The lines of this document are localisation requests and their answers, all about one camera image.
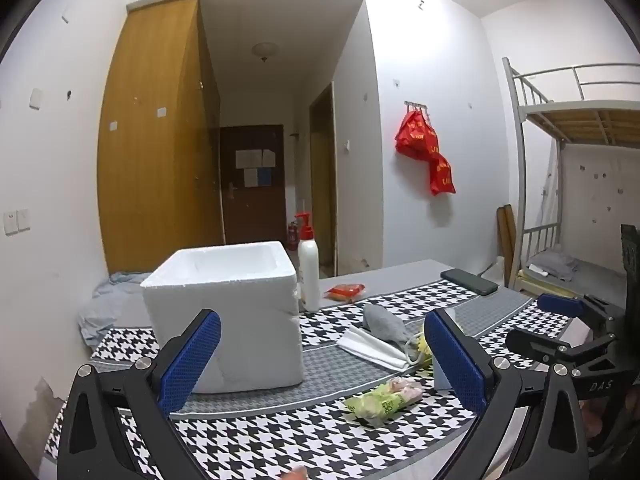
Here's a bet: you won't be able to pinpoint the white tissue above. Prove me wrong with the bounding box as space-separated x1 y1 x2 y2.
336 324 420 372

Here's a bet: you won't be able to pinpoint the green snack packet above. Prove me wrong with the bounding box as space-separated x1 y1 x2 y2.
344 379 425 428

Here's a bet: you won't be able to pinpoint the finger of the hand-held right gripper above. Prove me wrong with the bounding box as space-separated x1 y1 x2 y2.
536 293 626 333
505 328 622 378

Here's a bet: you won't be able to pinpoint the white bed curtain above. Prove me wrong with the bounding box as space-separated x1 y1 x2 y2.
537 139 640 263

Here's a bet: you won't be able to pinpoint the houndstooth tablecloth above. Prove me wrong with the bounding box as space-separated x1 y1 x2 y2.
45 280 601 480

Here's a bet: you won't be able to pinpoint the blue-grey cloth pile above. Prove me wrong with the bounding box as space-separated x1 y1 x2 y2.
77 271 156 348

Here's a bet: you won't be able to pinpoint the red snack packet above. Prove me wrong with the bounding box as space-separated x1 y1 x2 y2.
325 282 366 304

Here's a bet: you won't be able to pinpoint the grey folded clothes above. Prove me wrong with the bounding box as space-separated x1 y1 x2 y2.
529 251 582 282

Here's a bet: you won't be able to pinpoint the wooden door frame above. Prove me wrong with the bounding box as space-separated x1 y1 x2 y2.
309 82 338 267

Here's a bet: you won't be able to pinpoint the white foam box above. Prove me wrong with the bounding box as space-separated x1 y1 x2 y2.
140 241 303 395

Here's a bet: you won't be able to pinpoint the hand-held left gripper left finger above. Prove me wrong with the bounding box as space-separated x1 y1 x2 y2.
56 309 222 480

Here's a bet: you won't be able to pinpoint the ceiling lamp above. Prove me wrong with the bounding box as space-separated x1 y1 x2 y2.
251 42 280 64

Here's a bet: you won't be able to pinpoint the black phone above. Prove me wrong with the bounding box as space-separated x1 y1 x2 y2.
440 268 500 296

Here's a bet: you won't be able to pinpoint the red printed plastic bag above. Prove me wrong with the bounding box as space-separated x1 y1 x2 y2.
425 152 457 197
395 107 441 161

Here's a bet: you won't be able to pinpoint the brown entrance door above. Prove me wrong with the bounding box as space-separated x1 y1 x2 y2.
220 125 287 252

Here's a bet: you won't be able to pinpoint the leaning wooden board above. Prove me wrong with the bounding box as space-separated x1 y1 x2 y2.
496 207 512 286
504 204 519 288

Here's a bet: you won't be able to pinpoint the white pump bottle red cap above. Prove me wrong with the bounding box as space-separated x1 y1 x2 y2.
294 211 322 312

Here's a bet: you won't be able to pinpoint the wooden wardrobe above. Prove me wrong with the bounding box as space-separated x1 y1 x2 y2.
97 0 226 276

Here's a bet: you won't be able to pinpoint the metal bunk bed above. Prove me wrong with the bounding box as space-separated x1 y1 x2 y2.
501 57 640 306

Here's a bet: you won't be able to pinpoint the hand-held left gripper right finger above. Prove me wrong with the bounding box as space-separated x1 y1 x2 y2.
424 309 593 480

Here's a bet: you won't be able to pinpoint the person's right hand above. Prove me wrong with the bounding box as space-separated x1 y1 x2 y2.
580 385 640 446

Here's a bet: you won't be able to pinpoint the grey knitted sock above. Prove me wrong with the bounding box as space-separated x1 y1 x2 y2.
362 304 412 357

